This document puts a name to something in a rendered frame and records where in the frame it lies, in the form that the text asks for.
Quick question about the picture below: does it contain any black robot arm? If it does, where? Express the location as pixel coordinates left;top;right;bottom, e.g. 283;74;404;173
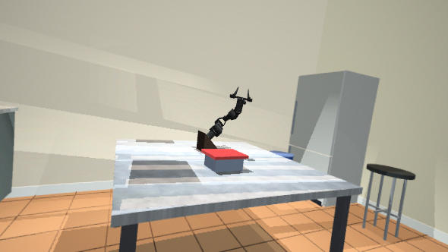
207;106;242;139

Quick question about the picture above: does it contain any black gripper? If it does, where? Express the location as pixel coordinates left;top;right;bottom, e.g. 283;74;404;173
230;88;252;107

